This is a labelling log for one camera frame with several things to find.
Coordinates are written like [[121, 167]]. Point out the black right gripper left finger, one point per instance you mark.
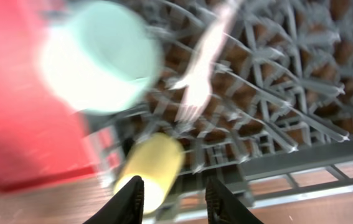
[[125, 207]]

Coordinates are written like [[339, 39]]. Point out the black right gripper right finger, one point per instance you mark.
[[224, 208]]

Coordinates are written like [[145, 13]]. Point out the yellow plastic cup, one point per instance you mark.
[[158, 161]]

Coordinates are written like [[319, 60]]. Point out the white plastic fork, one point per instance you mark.
[[196, 79]]

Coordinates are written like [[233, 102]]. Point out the green bowl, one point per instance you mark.
[[99, 57]]

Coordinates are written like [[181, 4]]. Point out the grey dishwasher rack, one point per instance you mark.
[[279, 126]]

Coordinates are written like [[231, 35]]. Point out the red serving tray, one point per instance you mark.
[[41, 140]]

